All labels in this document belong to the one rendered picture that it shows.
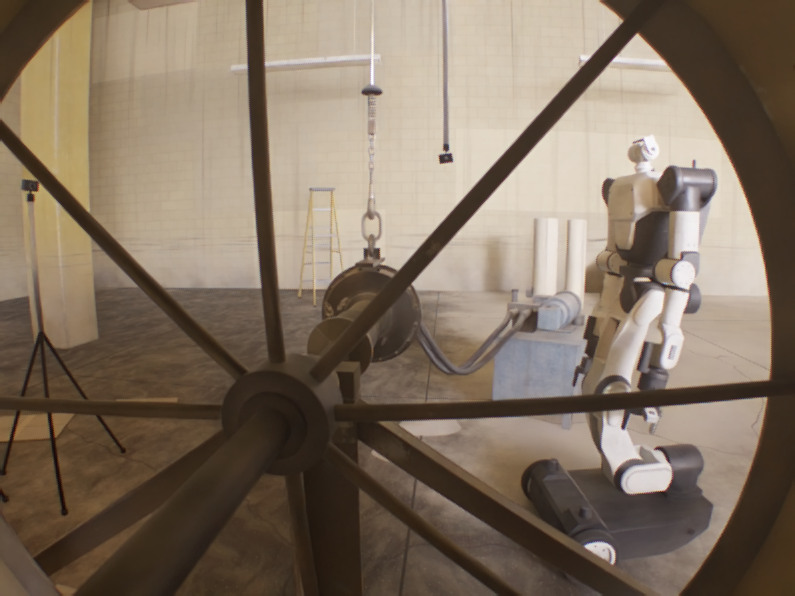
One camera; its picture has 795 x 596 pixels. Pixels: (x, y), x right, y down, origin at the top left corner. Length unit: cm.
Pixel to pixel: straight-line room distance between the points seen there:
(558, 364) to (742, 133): 230
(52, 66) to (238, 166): 505
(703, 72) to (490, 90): 871
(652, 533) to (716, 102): 151
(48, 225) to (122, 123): 619
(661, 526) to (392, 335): 117
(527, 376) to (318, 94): 766
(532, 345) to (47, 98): 506
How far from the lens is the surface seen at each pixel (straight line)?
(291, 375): 62
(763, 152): 77
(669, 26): 74
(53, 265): 558
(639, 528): 188
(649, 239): 168
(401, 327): 139
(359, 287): 138
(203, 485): 47
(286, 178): 954
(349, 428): 83
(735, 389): 75
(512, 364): 298
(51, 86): 575
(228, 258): 998
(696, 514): 204
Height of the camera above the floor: 117
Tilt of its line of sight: 8 degrees down
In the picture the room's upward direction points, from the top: straight up
